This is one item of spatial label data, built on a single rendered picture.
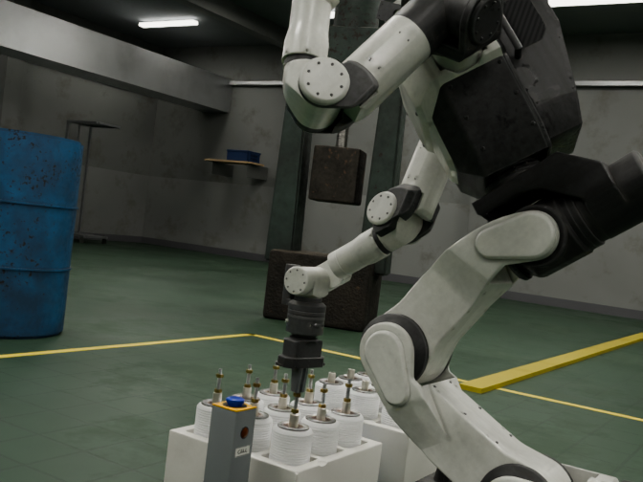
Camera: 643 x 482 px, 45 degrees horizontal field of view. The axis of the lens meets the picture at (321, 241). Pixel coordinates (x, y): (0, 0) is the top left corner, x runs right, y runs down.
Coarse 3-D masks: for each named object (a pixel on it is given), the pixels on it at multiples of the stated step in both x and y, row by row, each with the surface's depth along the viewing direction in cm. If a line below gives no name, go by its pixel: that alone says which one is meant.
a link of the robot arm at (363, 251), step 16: (400, 224) 166; (416, 224) 170; (352, 240) 174; (368, 240) 169; (384, 240) 168; (400, 240) 168; (336, 256) 174; (352, 256) 172; (368, 256) 170; (384, 256) 171; (352, 272) 175
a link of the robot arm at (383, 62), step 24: (384, 24) 127; (408, 24) 124; (360, 48) 124; (384, 48) 123; (408, 48) 123; (312, 72) 118; (336, 72) 118; (360, 72) 120; (384, 72) 122; (408, 72) 125; (312, 96) 117; (336, 96) 117; (360, 96) 119; (384, 96) 124; (336, 120) 129
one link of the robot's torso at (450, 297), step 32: (512, 224) 135; (544, 224) 132; (448, 256) 142; (480, 256) 138; (512, 256) 134; (544, 256) 132; (416, 288) 148; (448, 288) 144; (480, 288) 139; (384, 320) 149; (416, 320) 147; (448, 320) 144; (416, 352) 145; (448, 352) 152
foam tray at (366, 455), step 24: (192, 432) 196; (168, 456) 192; (192, 456) 188; (264, 456) 182; (312, 456) 184; (336, 456) 186; (360, 456) 194; (168, 480) 192; (192, 480) 187; (264, 480) 176; (288, 480) 172; (312, 480) 177; (336, 480) 186; (360, 480) 196
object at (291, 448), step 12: (276, 432) 179; (288, 432) 177; (300, 432) 178; (312, 432) 181; (276, 444) 178; (288, 444) 177; (300, 444) 177; (276, 456) 178; (288, 456) 177; (300, 456) 178
